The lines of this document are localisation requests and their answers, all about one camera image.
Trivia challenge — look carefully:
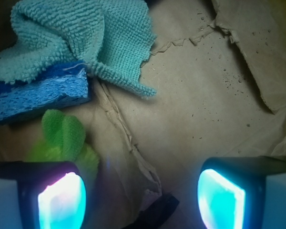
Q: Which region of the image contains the green plush animal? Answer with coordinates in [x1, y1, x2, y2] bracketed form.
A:
[25, 109, 100, 183]

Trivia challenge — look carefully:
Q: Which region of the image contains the brown paper bag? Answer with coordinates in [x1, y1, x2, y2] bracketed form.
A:
[0, 0, 286, 229]

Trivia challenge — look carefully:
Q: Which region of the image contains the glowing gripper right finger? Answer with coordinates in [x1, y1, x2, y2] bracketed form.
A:
[197, 156, 286, 229]

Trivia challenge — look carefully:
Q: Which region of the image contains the blue sponge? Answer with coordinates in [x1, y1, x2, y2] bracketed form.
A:
[0, 61, 91, 125]

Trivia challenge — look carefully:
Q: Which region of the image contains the teal microfiber cloth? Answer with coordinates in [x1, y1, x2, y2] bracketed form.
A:
[0, 0, 156, 97]

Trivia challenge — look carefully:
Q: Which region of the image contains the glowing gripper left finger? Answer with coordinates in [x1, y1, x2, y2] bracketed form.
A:
[0, 161, 86, 229]

